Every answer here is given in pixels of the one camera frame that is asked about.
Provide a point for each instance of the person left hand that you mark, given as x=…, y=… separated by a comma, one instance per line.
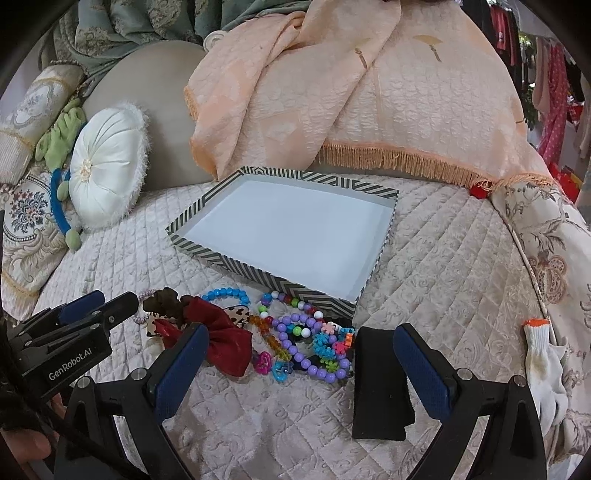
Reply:
x=26, y=434

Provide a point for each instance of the pink and blue charm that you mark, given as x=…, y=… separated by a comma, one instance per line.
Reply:
x=263, y=364

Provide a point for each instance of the black rectangular pouch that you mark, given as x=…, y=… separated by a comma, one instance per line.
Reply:
x=382, y=408

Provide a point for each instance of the white round satin cushion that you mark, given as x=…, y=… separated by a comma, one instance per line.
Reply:
x=108, y=165

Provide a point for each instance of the quilted pink bed cover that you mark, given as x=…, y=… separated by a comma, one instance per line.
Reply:
x=451, y=268

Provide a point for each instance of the beige floral bedspread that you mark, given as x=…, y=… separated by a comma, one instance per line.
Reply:
x=555, y=240

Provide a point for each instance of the hanging pink clothes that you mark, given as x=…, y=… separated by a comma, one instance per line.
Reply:
x=554, y=93

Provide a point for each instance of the floral embroidered cushion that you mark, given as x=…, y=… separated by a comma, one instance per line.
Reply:
x=33, y=245

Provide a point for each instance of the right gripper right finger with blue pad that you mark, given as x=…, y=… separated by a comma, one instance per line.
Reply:
x=512, y=445

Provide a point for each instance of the leopard print bow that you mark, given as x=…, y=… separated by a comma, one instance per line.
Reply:
x=238, y=316

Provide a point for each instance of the peach fringed blanket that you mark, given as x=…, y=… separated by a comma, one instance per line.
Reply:
x=403, y=86

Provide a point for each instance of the brown scrunchie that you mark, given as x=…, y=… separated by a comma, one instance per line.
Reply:
x=167, y=304

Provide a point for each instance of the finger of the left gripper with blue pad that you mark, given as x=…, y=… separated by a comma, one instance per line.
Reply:
x=107, y=316
x=50, y=319

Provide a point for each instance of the beige embroidered bolster pillow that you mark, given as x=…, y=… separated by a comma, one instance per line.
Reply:
x=33, y=116

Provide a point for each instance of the striped white shallow box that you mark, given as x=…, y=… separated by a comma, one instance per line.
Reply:
x=314, y=236

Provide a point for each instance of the red velvet bow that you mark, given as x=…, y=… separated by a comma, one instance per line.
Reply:
x=229, y=347

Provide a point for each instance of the white work glove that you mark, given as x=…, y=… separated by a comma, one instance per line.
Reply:
x=544, y=372

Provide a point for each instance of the green damask curtain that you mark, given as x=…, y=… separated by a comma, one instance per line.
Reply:
x=96, y=34

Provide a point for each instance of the red small object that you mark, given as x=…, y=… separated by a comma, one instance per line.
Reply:
x=481, y=190

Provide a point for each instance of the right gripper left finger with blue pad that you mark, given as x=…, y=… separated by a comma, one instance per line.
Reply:
x=117, y=427

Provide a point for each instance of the green plush toy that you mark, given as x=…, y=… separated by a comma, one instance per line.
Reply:
x=55, y=147

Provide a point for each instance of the black scrunchie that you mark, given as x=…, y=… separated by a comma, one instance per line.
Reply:
x=329, y=359

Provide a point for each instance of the blue plush headband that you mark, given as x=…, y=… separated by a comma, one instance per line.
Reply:
x=55, y=203

